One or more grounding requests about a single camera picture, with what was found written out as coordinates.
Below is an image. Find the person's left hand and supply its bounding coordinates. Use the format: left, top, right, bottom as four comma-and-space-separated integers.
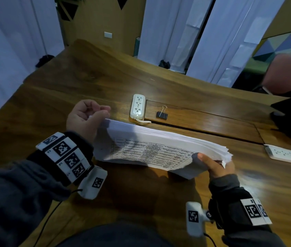
66, 99, 111, 144

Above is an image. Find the person's right hand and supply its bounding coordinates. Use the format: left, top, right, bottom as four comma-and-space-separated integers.
197, 153, 235, 181

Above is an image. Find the pile of printed white papers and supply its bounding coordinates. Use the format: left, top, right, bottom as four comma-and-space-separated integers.
93, 118, 233, 180

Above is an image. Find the black binder clip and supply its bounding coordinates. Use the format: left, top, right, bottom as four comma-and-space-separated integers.
156, 105, 168, 120

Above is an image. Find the person's left forearm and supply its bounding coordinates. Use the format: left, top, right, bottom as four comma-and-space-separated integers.
0, 131, 94, 247

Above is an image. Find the person's right forearm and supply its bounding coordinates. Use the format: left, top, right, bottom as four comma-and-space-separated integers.
208, 174, 287, 247

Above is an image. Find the person's dark clothed torso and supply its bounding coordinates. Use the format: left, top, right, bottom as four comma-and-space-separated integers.
55, 221, 174, 247

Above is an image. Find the white marker wristband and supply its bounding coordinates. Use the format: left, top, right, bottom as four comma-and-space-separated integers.
35, 132, 94, 184
240, 198, 272, 226

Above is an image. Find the white power strip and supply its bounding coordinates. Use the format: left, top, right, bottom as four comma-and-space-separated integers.
130, 94, 146, 120
264, 144, 291, 164

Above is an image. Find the white curtain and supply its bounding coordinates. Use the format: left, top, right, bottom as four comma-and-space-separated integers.
0, 0, 65, 124
137, 0, 214, 74
186, 0, 287, 88

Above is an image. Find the colourful triangle patterned panel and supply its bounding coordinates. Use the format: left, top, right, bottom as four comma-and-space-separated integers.
252, 28, 291, 64

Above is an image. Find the wooden cable hatch lid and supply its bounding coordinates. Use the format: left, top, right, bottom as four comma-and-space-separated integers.
144, 99, 264, 144

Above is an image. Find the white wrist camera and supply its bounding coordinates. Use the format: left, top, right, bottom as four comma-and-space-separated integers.
77, 166, 108, 200
186, 202, 213, 237

